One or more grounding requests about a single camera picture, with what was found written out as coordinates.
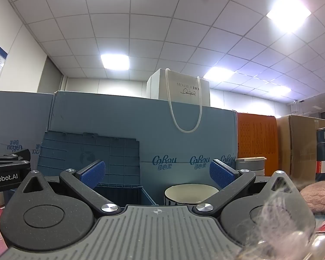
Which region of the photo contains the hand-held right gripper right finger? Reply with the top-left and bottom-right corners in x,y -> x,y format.
194,160 -> 299,218

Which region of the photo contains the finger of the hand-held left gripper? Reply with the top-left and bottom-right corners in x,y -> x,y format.
0,149 -> 31,166

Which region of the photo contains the white fluffy pearl trim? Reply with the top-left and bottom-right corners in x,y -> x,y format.
237,187 -> 325,260

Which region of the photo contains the brown cardboard box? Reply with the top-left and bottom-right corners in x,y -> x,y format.
276,114 -> 325,181

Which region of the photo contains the grey lidded cup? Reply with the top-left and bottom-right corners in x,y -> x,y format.
235,156 -> 267,177

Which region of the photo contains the ceiling light panel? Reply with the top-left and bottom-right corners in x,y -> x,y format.
100,54 -> 131,71
266,0 -> 312,34
203,67 -> 235,82

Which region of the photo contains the white paper bag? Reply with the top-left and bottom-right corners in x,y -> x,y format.
146,68 -> 211,134

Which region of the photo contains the striped white bowl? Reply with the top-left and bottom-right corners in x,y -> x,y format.
165,184 -> 220,206

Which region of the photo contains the blue plastic storage box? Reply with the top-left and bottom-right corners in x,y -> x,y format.
37,131 -> 158,206

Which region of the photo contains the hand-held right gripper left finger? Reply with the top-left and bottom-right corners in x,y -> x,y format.
16,160 -> 122,219

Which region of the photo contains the pink knitted cloth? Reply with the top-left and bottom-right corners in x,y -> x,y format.
299,180 -> 325,215

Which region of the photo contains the orange cardboard box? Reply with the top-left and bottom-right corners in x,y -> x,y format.
237,112 -> 279,171

